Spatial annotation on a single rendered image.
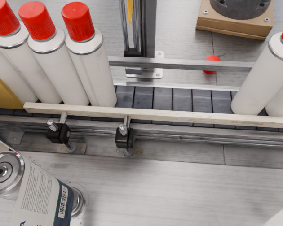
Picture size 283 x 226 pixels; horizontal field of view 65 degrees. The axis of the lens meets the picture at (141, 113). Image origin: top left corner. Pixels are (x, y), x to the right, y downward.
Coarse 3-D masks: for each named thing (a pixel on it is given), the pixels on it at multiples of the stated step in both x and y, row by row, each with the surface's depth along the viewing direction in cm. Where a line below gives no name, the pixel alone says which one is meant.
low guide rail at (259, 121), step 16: (32, 112) 41; (48, 112) 41; (80, 112) 40; (96, 112) 39; (112, 112) 39; (128, 112) 39; (144, 112) 39; (160, 112) 39; (176, 112) 39; (192, 112) 38
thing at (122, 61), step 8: (112, 56) 39; (120, 56) 39; (112, 64) 39; (120, 64) 39; (128, 64) 39; (136, 64) 39; (144, 64) 39; (152, 64) 38; (160, 64) 38; (168, 64) 38; (176, 64) 38; (184, 64) 38; (192, 64) 38; (200, 64) 38; (208, 64) 38; (216, 64) 38; (224, 64) 37; (232, 64) 37; (240, 64) 37; (248, 64) 37; (248, 72) 38
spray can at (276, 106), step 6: (282, 90) 37; (276, 96) 38; (282, 96) 37; (270, 102) 40; (276, 102) 38; (282, 102) 37; (264, 108) 42; (270, 108) 40; (276, 108) 39; (282, 108) 38; (270, 114) 41; (276, 114) 39; (282, 114) 38
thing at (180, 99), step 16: (128, 96) 45; (144, 96) 45; (160, 96) 44; (176, 96) 44; (192, 96) 44; (208, 96) 44; (224, 96) 44; (0, 112) 44; (16, 112) 44; (208, 112) 42; (224, 112) 42; (224, 128) 42; (240, 128) 41; (256, 128) 41; (272, 128) 40
